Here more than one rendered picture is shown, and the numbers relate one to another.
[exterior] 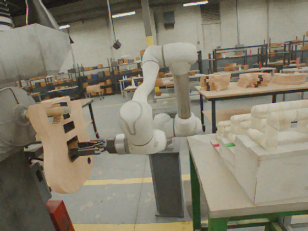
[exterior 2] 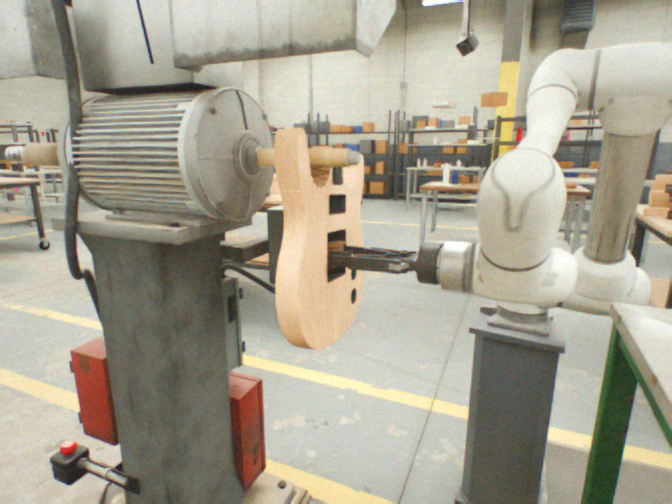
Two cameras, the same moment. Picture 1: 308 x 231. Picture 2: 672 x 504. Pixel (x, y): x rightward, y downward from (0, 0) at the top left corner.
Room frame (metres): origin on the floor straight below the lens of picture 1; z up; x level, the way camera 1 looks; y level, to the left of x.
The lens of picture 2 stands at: (-0.06, 0.13, 1.26)
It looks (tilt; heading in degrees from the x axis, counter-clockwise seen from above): 14 degrees down; 17
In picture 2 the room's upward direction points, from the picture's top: straight up
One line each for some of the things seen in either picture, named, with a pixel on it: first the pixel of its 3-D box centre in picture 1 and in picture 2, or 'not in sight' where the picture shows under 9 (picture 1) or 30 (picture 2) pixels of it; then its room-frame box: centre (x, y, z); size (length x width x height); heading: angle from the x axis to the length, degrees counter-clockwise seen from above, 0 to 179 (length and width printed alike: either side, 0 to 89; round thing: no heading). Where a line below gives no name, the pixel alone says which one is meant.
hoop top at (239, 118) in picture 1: (253, 116); not in sight; (0.64, -0.43, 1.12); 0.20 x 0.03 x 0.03; 86
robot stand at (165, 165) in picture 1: (167, 177); (509, 412); (1.36, -0.09, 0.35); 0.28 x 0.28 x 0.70; 76
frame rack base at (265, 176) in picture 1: (282, 162); not in sight; (0.45, -0.42, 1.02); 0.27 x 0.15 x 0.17; 87
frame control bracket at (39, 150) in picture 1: (44, 147); (259, 246); (0.87, 0.62, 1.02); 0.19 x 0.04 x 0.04; 174
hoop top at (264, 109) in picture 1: (281, 107); not in sight; (0.48, -0.42, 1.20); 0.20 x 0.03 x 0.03; 86
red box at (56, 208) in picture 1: (48, 219); (220, 415); (0.86, 0.77, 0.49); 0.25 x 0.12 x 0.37; 84
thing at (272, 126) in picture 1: (271, 133); not in sight; (0.40, -0.33, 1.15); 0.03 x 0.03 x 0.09
